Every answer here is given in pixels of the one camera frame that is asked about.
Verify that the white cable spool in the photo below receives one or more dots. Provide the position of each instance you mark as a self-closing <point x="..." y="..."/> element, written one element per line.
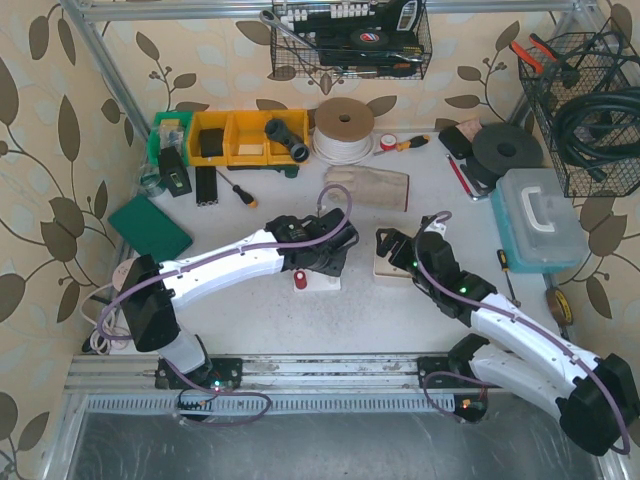
<point x="343" y="132"/>

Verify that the red handled tool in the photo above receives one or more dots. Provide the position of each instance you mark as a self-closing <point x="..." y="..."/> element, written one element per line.
<point x="471" y="186"/>

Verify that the white peg base plate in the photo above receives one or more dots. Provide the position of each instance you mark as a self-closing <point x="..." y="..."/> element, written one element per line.
<point x="318" y="282"/>

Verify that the small yellow black screwdriver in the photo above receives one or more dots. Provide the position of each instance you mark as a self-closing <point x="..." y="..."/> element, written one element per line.
<point x="501" y="255"/>

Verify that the green storage bin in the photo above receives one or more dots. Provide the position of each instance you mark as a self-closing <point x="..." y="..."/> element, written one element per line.
<point x="169" y="129"/>

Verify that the yellow storage bin row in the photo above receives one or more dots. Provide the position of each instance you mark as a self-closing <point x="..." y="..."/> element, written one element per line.
<point x="237" y="138"/>

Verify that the cream parts tray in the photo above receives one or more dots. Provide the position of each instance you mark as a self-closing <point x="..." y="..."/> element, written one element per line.
<point x="385" y="274"/>

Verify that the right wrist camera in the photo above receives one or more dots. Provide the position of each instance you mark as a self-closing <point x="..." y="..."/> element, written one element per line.
<point x="435" y="223"/>

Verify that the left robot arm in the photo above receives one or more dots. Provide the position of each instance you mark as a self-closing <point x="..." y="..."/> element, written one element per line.
<point x="145" y="310"/>

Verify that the black sponge block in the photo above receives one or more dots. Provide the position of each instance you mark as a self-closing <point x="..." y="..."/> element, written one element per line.
<point x="456" y="143"/>

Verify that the wall wire basket with tools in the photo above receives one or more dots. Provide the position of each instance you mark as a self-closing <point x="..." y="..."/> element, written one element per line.
<point x="331" y="40"/>

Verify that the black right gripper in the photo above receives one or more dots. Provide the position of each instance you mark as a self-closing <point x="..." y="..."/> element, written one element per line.
<point x="403" y="248"/>

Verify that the beige work glove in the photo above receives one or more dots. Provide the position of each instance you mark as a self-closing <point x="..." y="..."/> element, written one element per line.
<point x="372" y="187"/>

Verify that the black aluminium extrusion profile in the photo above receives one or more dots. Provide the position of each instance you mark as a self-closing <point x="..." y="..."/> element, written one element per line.
<point x="206" y="186"/>

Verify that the black pipe fitting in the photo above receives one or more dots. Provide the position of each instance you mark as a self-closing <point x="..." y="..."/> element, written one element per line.
<point x="277" y="131"/>

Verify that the yellow black tape roll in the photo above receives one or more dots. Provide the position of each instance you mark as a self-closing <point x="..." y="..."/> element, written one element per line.
<point x="559" y="307"/>

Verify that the clear teal toolbox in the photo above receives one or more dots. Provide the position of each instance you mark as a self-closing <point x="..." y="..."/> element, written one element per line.
<point x="538" y="227"/>

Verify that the wire basket with black hose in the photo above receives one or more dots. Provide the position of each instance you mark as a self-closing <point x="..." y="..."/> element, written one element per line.
<point x="583" y="89"/>

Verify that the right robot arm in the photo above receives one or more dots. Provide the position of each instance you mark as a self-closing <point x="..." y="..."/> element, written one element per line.
<point x="594" y="399"/>

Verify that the black filament spool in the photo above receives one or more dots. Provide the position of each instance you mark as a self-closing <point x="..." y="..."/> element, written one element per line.
<point x="500" y="147"/>

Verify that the black battery charger box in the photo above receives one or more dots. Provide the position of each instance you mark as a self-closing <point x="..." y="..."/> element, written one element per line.
<point x="173" y="172"/>

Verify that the red tape roll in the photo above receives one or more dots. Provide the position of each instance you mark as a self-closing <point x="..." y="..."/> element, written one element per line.
<point x="387" y="142"/>

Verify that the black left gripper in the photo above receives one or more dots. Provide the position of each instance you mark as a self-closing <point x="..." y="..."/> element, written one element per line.
<point x="338" y="248"/>

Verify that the black orange handled screwdriver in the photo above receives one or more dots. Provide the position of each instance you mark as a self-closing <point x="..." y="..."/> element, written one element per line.
<point x="246" y="198"/>

